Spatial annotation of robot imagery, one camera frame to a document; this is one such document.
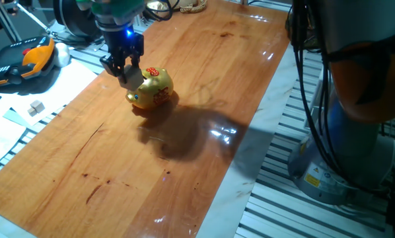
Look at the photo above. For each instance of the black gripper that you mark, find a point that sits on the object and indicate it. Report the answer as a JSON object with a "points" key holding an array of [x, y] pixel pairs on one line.
{"points": [[121, 43]]}

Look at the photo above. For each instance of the pale wooden cube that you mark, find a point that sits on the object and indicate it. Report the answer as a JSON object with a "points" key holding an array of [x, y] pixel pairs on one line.
{"points": [[134, 80]]}

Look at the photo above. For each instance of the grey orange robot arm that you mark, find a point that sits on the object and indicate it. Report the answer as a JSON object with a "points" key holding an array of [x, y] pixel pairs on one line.
{"points": [[359, 23]]}

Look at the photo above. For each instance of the white rounded object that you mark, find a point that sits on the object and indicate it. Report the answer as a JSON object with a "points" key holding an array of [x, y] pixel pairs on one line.
{"points": [[62, 54]]}

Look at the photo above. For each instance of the gold piggy bank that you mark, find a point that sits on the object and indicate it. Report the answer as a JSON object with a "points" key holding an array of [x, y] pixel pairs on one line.
{"points": [[156, 96]]}

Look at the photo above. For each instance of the gold foil box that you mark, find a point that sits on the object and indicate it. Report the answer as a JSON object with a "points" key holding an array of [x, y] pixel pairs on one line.
{"points": [[154, 6]]}

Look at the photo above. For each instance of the black filament spool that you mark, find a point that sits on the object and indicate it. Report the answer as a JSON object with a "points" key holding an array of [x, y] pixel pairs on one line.
{"points": [[75, 18]]}

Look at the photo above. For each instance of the white paper sheets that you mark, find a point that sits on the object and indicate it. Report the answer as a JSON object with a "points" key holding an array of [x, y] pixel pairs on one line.
{"points": [[52, 96]]}

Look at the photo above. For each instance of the small grey block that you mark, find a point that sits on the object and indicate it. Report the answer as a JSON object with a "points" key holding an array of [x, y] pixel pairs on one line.
{"points": [[37, 105]]}

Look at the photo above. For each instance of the tiny wooden block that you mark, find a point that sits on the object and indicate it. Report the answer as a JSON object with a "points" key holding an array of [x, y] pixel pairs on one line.
{"points": [[32, 111]]}

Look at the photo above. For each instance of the grey metal strut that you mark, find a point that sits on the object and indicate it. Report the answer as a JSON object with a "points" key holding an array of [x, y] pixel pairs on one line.
{"points": [[4, 20], [34, 15]]}

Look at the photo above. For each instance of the black orange teach pendant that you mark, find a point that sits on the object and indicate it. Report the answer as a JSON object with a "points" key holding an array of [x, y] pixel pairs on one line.
{"points": [[6, 63]]}

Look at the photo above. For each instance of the glossy wooden board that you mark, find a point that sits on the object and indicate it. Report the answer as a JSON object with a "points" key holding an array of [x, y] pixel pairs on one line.
{"points": [[118, 198]]}

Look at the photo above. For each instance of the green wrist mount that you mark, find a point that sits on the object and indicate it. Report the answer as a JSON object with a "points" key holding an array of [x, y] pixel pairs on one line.
{"points": [[125, 11]]}

